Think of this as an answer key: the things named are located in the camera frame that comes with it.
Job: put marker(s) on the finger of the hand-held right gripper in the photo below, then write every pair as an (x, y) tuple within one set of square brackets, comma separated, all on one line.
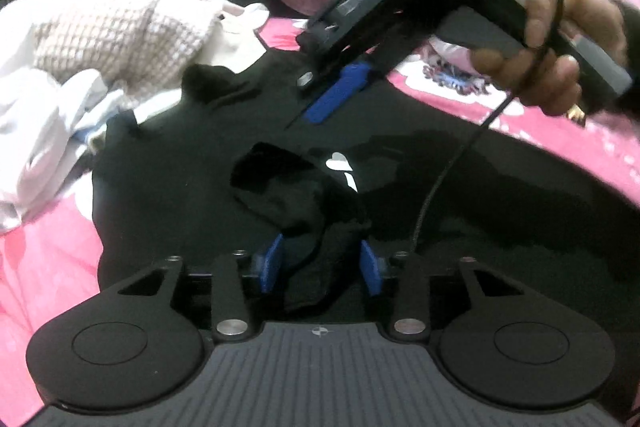
[(335, 97), (312, 74)]

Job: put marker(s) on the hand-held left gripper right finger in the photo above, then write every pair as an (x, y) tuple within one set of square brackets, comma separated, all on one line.
[(370, 267)]

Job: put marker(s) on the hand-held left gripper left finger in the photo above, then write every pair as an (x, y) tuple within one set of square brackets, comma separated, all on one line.
[(272, 264)]

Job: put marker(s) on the black t-shirt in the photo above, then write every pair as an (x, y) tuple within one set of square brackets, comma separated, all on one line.
[(200, 167)]

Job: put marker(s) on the person's right hand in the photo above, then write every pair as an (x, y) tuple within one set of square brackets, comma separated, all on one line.
[(550, 82)]

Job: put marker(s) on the beige knitted sweater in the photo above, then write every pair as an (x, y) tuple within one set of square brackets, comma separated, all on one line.
[(115, 42)]

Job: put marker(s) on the pink floral blanket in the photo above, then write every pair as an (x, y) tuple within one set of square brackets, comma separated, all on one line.
[(45, 267)]

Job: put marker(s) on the white crumpled shirt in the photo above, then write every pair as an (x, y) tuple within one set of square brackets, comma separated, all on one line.
[(35, 132)]

